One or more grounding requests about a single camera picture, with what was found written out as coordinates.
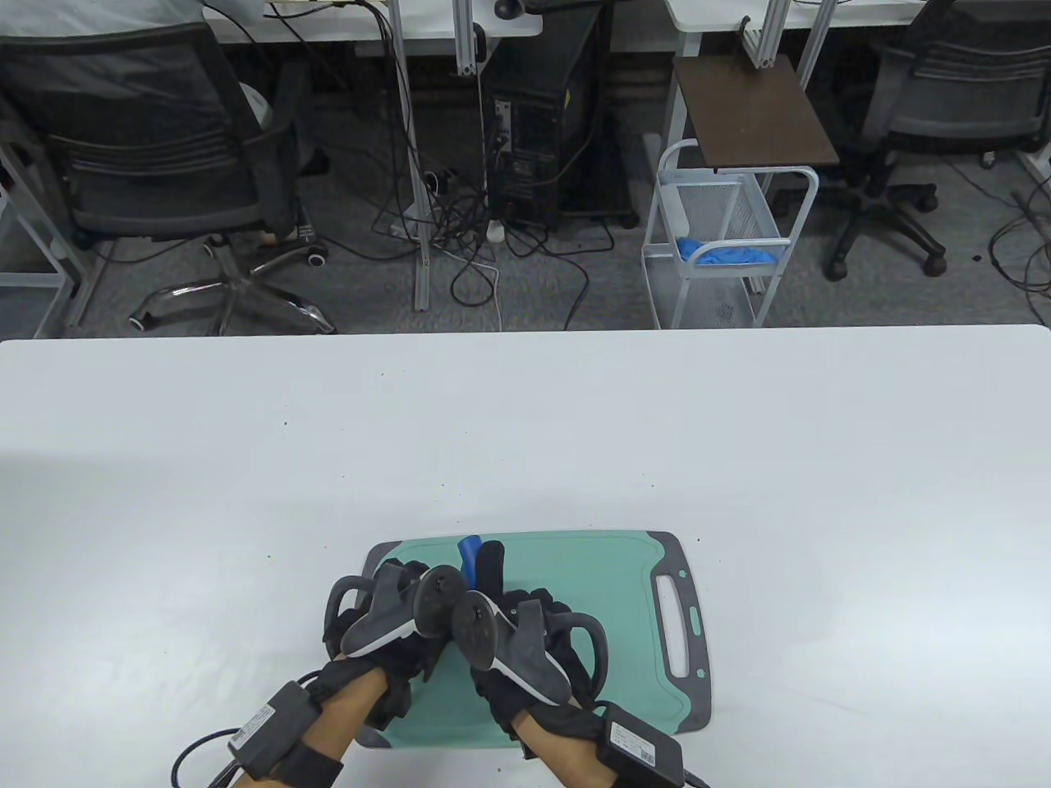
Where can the dark brown board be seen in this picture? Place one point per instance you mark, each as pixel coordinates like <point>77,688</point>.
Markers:
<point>755,115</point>

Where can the black mesh office chair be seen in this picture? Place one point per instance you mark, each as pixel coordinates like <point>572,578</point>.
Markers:
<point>123,139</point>

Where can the grey right hand controller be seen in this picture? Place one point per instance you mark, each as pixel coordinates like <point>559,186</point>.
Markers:
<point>530,657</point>

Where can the person's right hand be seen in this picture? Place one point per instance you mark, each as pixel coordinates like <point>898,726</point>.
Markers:
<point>491,566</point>

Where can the white desk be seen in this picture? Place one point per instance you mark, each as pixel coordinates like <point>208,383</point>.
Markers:
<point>714,12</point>
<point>427,25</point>

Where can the white power strip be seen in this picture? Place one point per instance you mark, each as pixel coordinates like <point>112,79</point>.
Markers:
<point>495,231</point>

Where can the green grey cutting board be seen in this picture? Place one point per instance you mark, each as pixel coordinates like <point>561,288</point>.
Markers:
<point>599,566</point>

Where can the white metal frame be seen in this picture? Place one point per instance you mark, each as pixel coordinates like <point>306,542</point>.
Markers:
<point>41,279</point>

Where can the blue cloth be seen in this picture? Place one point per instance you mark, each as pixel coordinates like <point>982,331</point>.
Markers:
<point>727,254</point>

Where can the black computer mouse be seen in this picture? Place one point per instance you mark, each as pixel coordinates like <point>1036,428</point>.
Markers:
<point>509,6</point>

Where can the person's left forearm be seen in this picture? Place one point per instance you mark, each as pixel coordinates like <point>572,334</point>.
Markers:
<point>345,714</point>

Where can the black computer tower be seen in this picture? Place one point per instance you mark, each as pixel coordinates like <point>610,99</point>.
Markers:
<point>534,123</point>

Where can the person's right forearm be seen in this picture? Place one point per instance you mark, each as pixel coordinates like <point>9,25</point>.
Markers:
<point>566,751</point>

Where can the aluminium profile post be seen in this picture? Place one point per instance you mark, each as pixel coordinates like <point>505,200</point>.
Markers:
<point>468,41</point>
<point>817,41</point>
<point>765,37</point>

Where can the blue plastic scraper cutter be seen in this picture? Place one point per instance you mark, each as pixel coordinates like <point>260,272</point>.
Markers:
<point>469,558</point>

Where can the person's left hand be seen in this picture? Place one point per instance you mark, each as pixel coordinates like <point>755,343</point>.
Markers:
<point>406,669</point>

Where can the grey mesh office chair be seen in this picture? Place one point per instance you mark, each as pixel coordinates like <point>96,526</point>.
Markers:
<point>944,98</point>

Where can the grey left hand controller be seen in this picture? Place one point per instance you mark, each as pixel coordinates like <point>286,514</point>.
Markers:
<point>378,624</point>

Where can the black left wrist sensor box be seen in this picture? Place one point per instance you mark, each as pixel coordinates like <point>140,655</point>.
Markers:
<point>275,726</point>

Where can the grey hand controller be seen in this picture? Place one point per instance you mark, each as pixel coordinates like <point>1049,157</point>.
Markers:
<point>530,657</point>
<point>378,624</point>

